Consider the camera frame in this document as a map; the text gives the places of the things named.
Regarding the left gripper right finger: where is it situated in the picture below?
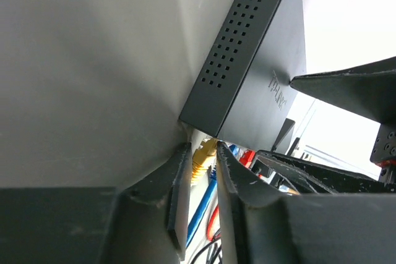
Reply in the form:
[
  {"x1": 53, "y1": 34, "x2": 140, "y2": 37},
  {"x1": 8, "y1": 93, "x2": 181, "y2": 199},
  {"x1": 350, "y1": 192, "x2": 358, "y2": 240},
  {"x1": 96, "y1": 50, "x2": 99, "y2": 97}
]
[{"x1": 217, "y1": 143, "x2": 395, "y2": 263}]

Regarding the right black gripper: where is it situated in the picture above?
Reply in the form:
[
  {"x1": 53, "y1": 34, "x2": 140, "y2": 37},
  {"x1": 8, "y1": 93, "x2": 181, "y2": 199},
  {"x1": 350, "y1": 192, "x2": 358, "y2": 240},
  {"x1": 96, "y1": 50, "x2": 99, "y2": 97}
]
[{"x1": 256, "y1": 57, "x2": 395, "y2": 194}]

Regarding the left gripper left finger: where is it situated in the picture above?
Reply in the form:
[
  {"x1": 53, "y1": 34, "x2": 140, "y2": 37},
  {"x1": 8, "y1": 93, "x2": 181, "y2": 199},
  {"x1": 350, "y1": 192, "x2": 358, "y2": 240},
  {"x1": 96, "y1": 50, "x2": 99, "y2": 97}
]
[{"x1": 99, "y1": 142, "x2": 192, "y2": 263}]

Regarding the blue ethernet cable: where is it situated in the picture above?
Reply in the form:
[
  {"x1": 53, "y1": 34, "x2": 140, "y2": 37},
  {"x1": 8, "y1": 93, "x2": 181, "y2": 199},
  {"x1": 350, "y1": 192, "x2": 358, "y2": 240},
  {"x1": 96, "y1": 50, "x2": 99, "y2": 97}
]
[{"x1": 185, "y1": 145, "x2": 241, "y2": 249}]

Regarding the yellow ethernet cable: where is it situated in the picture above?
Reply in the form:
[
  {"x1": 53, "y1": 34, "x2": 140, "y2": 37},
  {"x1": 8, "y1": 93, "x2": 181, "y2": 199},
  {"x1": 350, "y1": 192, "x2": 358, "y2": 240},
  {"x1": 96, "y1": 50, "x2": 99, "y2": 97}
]
[{"x1": 190, "y1": 138, "x2": 217, "y2": 188}]

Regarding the black network switch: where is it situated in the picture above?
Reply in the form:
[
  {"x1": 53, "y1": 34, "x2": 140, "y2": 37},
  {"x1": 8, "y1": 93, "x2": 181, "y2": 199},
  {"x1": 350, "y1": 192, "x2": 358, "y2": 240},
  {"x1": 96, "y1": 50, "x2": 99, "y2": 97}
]
[{"x1": 179, "y1": 0, "x2": 306, "y2": 151}]

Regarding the thin black power cord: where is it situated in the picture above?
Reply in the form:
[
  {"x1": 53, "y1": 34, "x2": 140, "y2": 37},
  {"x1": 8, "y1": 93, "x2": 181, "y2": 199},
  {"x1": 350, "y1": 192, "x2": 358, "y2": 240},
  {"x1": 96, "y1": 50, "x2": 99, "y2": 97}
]
[{"x1": 189, "y1": 229, "x2": 222, "y2": 264}]

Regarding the red ethernet cable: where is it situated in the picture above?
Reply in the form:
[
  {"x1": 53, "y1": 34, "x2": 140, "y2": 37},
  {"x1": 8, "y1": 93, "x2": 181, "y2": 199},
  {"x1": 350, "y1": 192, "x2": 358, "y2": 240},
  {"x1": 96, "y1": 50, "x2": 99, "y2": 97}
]
[{"x1": 206, "y1": 149, "x2": 256, "y2": 242}]

